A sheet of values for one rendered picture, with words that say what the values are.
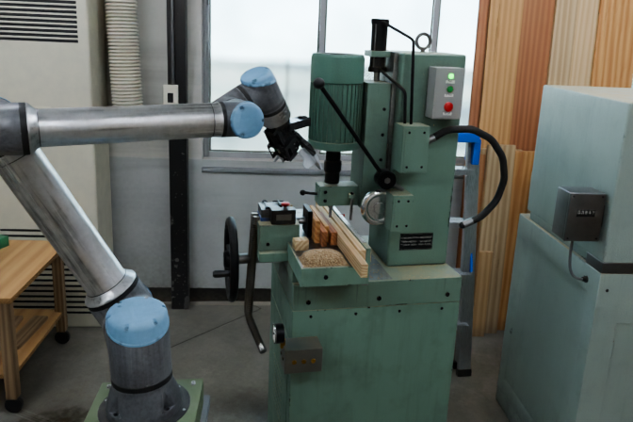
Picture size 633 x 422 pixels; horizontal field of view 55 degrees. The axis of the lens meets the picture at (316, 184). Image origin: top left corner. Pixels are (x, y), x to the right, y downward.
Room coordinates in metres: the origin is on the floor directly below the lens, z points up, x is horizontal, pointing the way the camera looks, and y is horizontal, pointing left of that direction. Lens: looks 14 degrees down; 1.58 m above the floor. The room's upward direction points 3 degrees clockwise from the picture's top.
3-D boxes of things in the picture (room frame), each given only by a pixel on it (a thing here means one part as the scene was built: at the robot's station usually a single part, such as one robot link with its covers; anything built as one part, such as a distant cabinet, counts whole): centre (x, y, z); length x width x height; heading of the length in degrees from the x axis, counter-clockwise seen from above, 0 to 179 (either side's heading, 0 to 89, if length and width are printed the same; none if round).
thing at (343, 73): (2.01, -0.05, 1.35); 0.18 x 0.18 x 0.31
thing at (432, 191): (2.08, -0.33, 1.16); 0.22 x 0.22 x 0.72; 13
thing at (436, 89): (1.95, -0.40, 1.40); 0.10 x 0.06 x 0.16; 103
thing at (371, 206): (1.92, -0.21, 1.02); 0.12 x 0.03 x 0.12; 103
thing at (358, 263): (1.90, -0.08, 0.92); 0.60 x 0.02 x 0.04; 13
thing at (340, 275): (1.96, 0.05, 0.87); 0.61 x 0.30 x 0.06; 13
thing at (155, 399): (1.37, 0.42, 0.67); 0.19 x 0.19 x 0.10
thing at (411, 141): (1.91, -0.30, 1.23); 0.09 x 0.08 x 0.15; 103
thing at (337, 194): (2.02, -0.07, 1.03); 0.14 x 0.07 x 0.09; 103
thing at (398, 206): (1.90, -0.27, 1.02); 0.09 x 0.07 x 0.12; 13
